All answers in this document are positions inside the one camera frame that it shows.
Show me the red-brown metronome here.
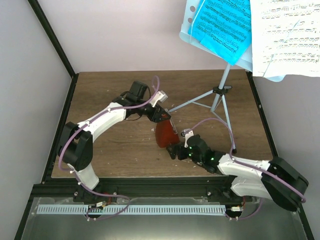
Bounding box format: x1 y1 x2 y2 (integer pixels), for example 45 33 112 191
155 119 180 148

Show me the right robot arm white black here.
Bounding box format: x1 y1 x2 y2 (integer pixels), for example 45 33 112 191
166 134 309 212

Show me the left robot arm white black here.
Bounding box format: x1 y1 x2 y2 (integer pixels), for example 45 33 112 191
57 81 171 202

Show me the light blue music stand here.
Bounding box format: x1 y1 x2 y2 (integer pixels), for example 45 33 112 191
169 0 277 153

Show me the blue sheet music page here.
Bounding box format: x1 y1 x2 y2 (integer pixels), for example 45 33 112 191
188 0 252 66

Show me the white sheet music page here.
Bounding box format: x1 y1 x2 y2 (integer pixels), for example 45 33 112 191
250 0 320 78

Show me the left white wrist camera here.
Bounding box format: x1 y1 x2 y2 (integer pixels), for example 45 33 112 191
150 90 168 108

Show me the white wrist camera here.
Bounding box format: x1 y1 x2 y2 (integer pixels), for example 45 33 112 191
181 128 194 148
150 90 168 108

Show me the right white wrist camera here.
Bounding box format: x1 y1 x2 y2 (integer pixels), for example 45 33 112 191
181 128 194 148

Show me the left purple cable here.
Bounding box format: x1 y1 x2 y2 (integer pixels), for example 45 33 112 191
57 75 161 201

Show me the black aluminium frame rail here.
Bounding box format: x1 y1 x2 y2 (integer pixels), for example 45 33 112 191
32 175 296 208

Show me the light blue slotted cable duct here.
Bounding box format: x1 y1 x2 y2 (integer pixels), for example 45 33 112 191
36 204 226 216

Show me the black frame corner post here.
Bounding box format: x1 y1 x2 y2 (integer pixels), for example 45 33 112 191
26 0 77 79

